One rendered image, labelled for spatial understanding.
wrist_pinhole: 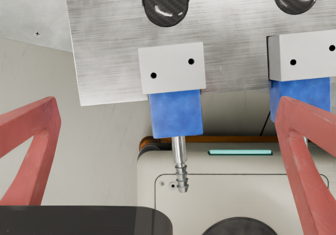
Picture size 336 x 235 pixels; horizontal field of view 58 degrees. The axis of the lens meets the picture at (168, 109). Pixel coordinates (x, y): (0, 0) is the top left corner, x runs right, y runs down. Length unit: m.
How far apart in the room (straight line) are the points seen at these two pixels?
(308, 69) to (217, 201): 0.72
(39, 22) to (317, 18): 0.26
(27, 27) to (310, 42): 0.27
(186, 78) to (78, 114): 0.97
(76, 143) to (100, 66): 0.95
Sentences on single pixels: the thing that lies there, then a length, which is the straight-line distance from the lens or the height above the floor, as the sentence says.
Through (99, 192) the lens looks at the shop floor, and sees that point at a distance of 1.25.
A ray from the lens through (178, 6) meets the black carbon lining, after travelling 0.27.
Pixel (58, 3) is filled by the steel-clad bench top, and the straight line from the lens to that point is 0.34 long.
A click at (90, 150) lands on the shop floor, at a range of 1.20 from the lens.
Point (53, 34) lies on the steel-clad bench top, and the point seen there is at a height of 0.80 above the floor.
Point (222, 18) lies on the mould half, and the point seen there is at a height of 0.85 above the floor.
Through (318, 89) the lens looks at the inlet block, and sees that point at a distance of 0.28.
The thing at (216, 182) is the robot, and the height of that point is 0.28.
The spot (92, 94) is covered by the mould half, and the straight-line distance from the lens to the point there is 0.27.
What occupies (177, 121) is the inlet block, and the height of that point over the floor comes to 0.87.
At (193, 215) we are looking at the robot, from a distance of 0.95.
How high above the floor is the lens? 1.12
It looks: 81 degrees down
